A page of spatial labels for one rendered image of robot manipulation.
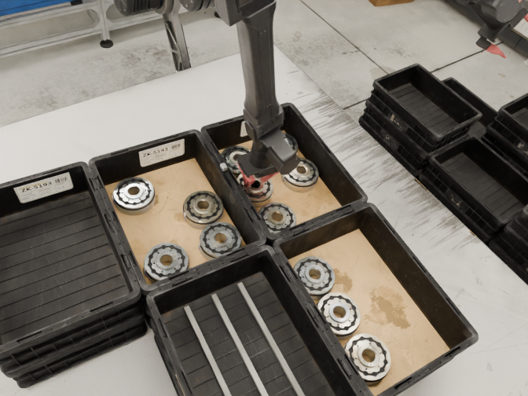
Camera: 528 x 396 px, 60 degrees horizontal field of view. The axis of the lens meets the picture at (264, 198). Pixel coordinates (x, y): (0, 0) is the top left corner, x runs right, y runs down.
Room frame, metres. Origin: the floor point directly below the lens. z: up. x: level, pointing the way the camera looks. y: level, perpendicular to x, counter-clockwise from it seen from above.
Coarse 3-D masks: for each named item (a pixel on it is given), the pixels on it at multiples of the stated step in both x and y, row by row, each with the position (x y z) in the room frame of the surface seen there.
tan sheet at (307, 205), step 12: (240, 144) 0.95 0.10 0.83; (300, 156) 0.95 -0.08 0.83; (276, 180) 0.84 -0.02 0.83; (276, 192) 0.80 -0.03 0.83; (288, 192) 0.80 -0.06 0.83; (300, 192) 0.81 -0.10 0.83; (312, 192) 0.82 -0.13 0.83; (324, 192) 0.83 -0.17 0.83; (288, 204) 0.76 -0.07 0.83; (300, 204) 0.77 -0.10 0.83; (312, 204) 0.78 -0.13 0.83; (324, 204) 0.79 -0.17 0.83; (336, 204) 0.80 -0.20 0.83; (300, 216) 0.73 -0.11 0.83; (312, 216) 0.74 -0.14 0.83
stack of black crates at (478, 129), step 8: (448, 80) 2.16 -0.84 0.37; (456, 80) 2.17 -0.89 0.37; (456, 88) 2.15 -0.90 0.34; (464, 88) 2.12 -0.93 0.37; (464, 96) 2.10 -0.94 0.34; (472, 96) 2.08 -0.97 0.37; (472, 104) 2.06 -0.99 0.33; (480, 104) 2.03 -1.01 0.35; (488, 104) 2.02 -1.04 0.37; (488, 112) 1.99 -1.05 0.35; (496, 112) 1.97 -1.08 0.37; (480, 120) 2.00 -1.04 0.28; (488, 120) 1.97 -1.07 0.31; (472, 128) 1.94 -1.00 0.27; (480, 128) 1.95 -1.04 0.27; (480, 136) 1.76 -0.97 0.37
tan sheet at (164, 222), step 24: (168, 168) 0.80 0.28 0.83; (192, 168) 0.82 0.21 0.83; (168, 192) 0.72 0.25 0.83; (120, 216) 0.62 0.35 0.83; (144, 216) 0.63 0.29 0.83; (168, 216) 0.65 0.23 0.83; (144, 240) 0.56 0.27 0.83; (168, 240) 0.58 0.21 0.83; (192, 240) 0.59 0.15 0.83; (168, 264) 0.51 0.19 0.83; (192, 264) 0.53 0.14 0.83
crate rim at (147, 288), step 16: (144, 144) 0.78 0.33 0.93; (96, 160) 0.70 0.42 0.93; (96, 176) 0.65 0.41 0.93; (224, 176) 0.75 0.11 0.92; (112, 208) 0.57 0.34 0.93; (256, 224) 0.61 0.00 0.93; (128, 256) 0.46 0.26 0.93; (224, 256) 0.51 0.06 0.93; (192, 272) 0.46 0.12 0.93; (144, 288) 0.40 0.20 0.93
